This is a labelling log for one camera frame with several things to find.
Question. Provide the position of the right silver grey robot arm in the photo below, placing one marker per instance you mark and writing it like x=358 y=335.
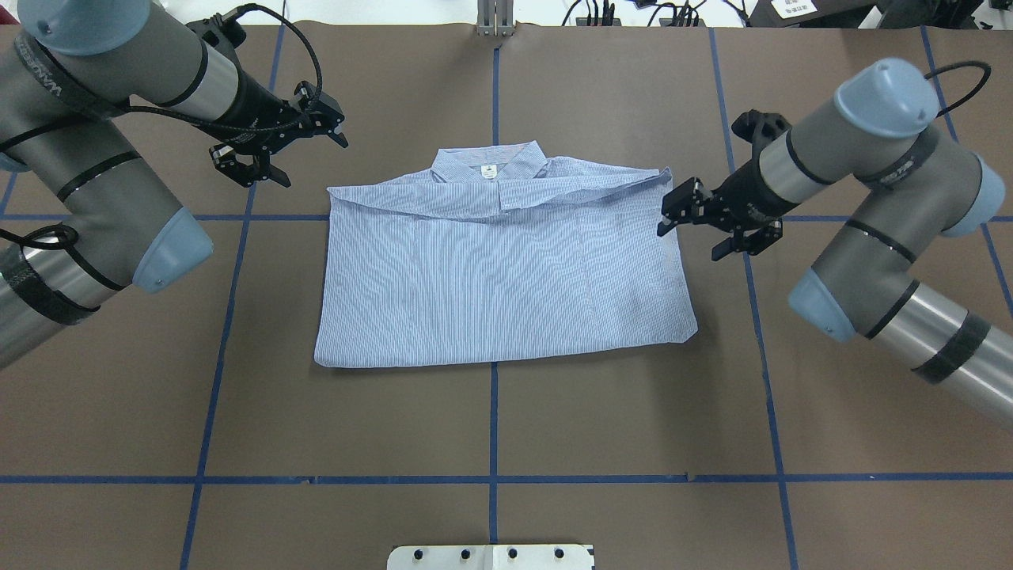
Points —
x=878 y=127

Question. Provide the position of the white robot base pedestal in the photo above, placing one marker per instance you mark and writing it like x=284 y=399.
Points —
x=516 y=556

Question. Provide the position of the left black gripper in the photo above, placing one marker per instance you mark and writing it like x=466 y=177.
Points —
x=255 y=107

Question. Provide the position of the black box with label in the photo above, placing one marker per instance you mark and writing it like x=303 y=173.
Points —
x=809 y=14

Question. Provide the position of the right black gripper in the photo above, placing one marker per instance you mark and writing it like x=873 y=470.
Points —
x=746 y=192

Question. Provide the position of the light blue striped shirt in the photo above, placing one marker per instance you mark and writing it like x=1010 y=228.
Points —
x=500 y=253

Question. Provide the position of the grey metal frame post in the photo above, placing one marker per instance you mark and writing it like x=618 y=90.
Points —
x=495 y=18

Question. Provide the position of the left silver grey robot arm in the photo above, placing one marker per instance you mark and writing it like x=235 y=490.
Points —
x=73 y=68

